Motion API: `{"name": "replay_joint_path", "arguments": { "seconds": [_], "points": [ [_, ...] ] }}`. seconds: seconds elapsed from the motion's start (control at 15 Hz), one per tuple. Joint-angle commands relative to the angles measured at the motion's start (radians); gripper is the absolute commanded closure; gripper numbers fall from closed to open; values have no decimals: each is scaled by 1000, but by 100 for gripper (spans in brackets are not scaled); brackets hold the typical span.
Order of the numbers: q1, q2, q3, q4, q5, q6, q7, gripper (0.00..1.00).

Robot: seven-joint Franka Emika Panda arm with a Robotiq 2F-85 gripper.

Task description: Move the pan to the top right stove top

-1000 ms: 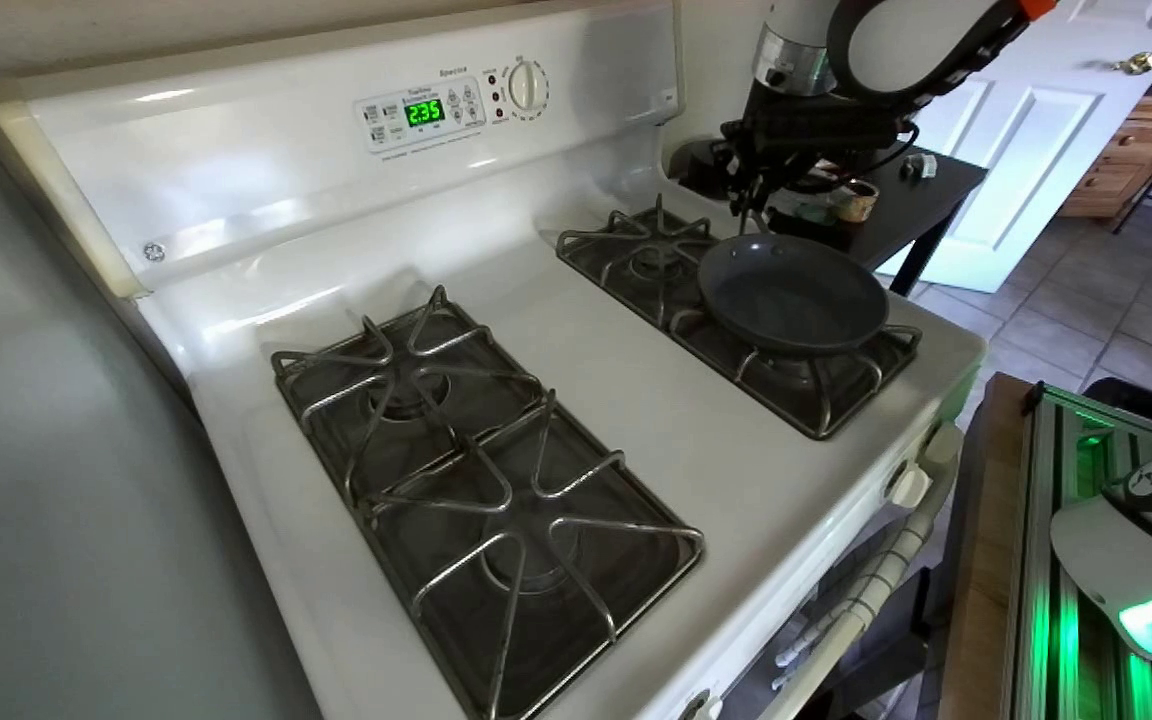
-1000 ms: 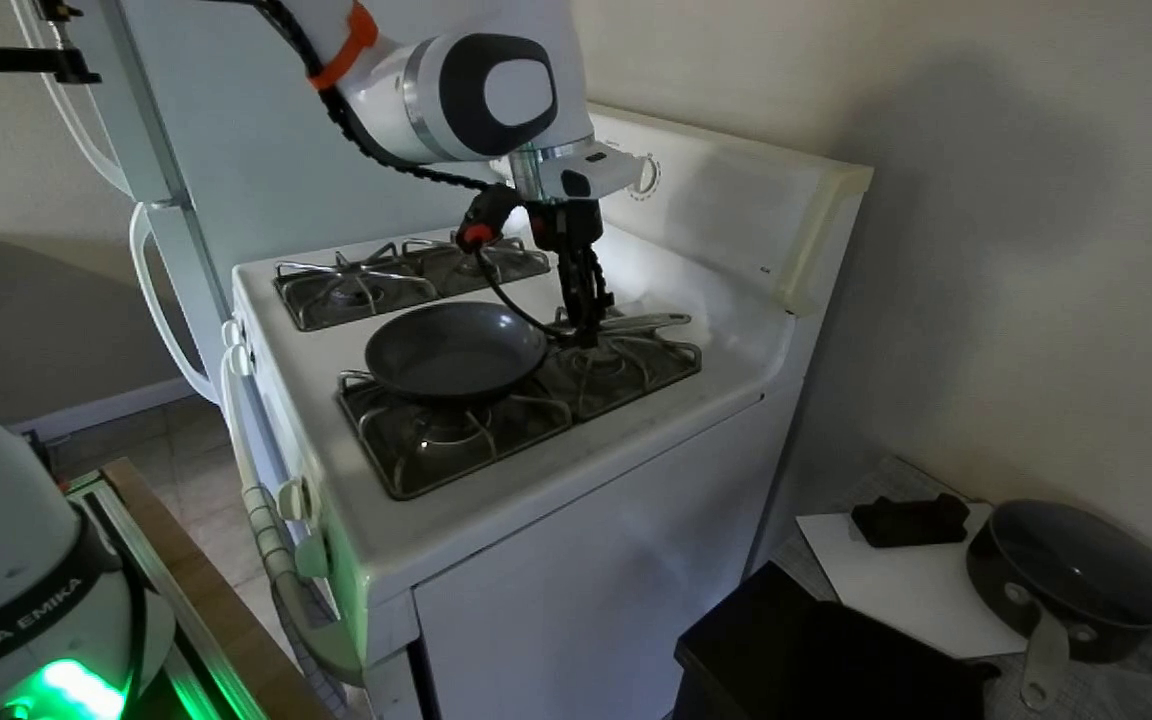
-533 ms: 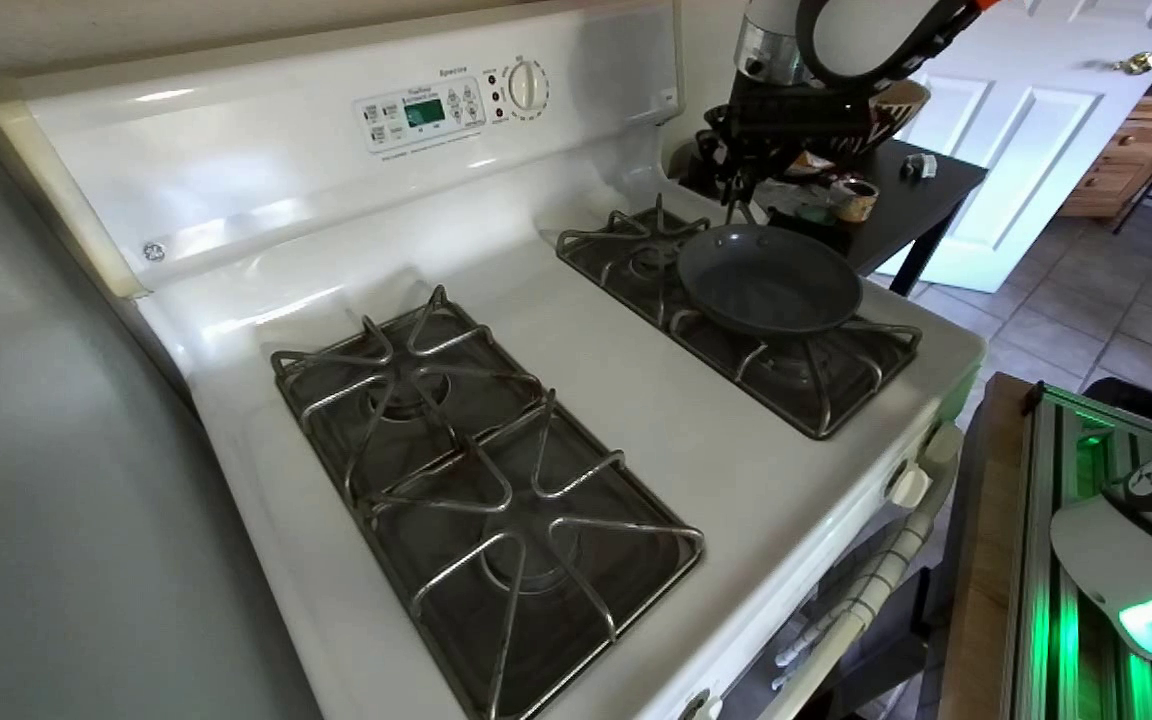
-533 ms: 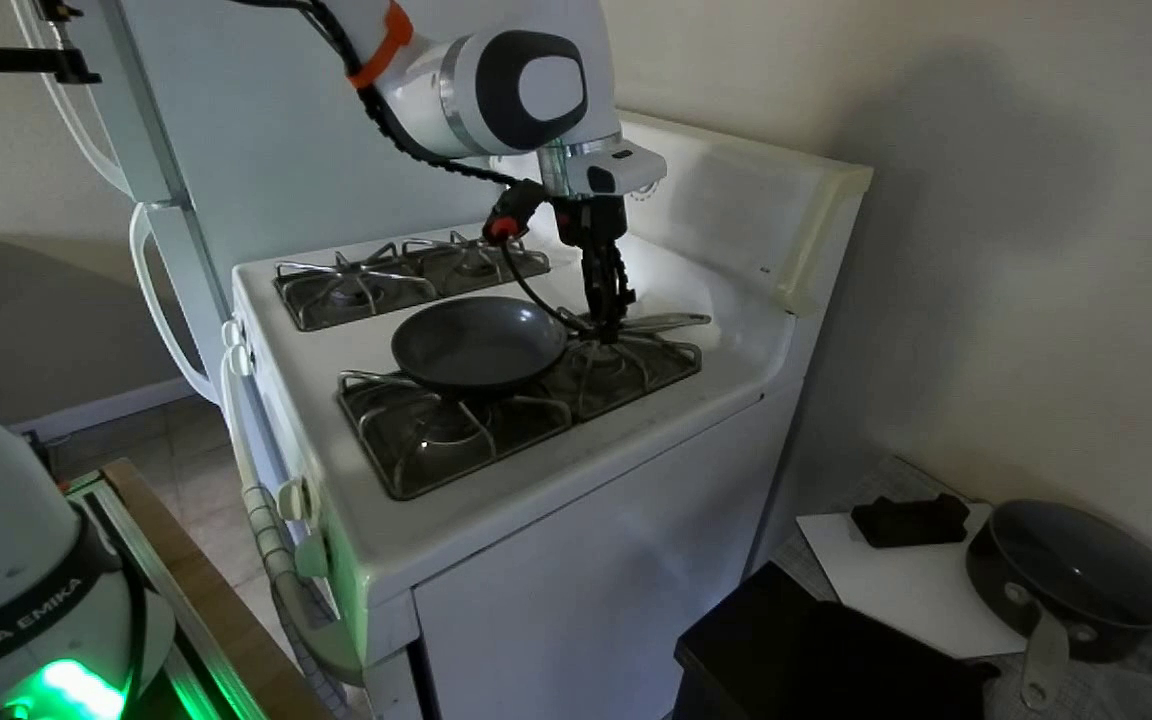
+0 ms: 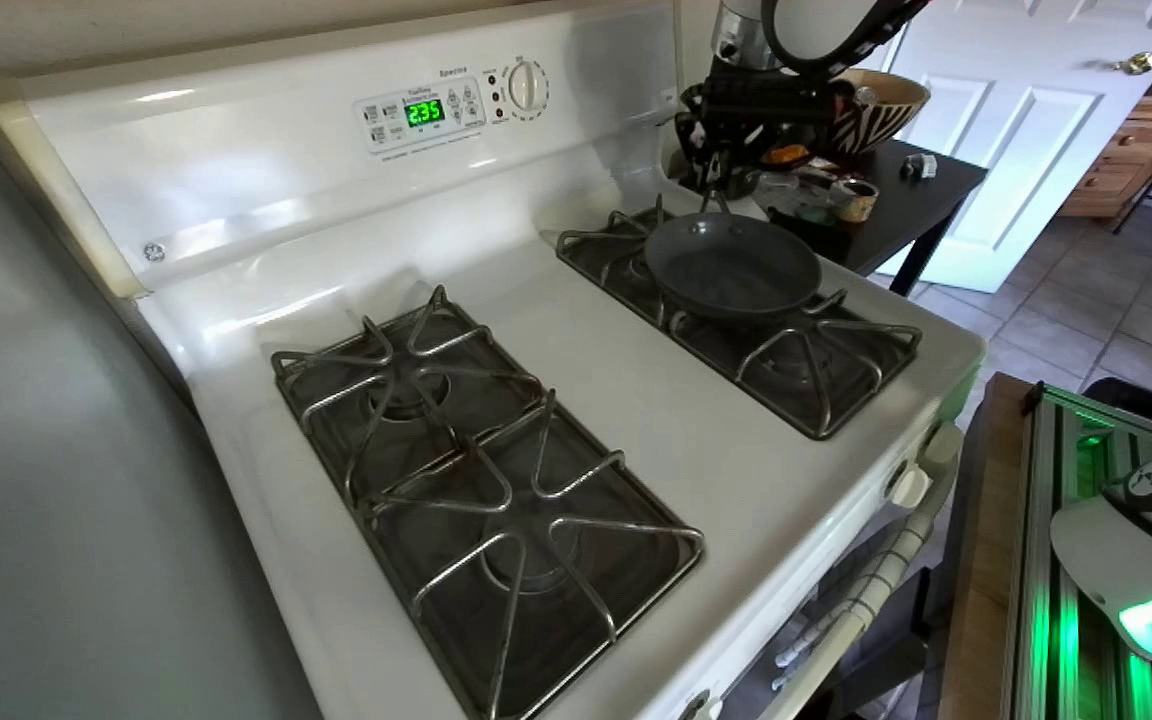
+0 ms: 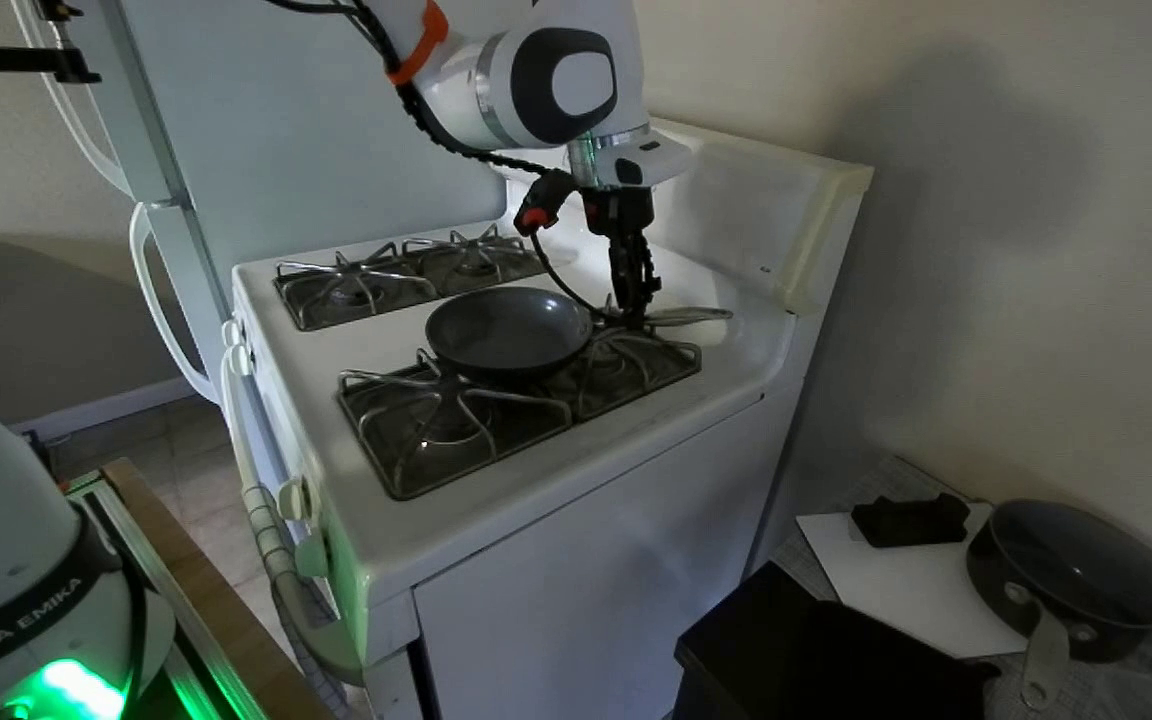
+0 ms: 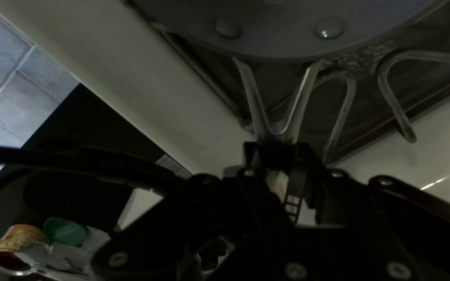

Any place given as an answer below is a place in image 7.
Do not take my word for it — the white plastic wrapper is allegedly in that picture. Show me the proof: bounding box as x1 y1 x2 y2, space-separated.
24 228 114 281

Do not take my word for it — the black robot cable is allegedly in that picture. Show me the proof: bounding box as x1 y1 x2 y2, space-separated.
0 142 191 189

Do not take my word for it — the metal burner grate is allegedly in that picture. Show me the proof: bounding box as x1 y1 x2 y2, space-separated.
152 20 450 164

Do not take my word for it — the dark frying pan silver handle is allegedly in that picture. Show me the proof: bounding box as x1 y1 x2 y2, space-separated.
127 0 449 150

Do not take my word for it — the white gas stove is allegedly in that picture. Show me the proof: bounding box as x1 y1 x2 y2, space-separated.
0 0 450 215

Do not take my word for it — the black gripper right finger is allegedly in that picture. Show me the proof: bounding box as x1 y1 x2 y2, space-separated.
308 154 450 247

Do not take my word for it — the green round lid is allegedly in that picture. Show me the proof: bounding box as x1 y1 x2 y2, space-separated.
41 215 91 247

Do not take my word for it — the orange labelled can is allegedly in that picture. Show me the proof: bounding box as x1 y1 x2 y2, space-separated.
0 222 50 278

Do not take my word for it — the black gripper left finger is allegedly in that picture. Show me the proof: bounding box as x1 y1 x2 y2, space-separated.
242 142 314 220

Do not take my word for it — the black bin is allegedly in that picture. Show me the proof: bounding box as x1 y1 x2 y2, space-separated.
0 83 195 231

